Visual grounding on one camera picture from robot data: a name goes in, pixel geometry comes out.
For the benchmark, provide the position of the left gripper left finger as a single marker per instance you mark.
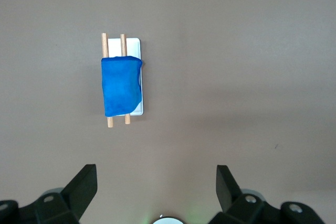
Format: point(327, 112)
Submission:
point(78, 195)

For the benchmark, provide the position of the white towel rack wooden rods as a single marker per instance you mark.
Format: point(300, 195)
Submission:
point(132, 47)

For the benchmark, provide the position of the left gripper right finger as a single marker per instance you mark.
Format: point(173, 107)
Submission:
point(231, 197)

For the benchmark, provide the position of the brown table cover sheet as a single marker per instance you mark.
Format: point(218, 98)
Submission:
point(236, 77)

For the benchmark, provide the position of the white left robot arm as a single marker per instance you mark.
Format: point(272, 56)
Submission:
point(168, 220)

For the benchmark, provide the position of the blue microfibre towel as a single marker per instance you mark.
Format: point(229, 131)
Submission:
point(119, 87)

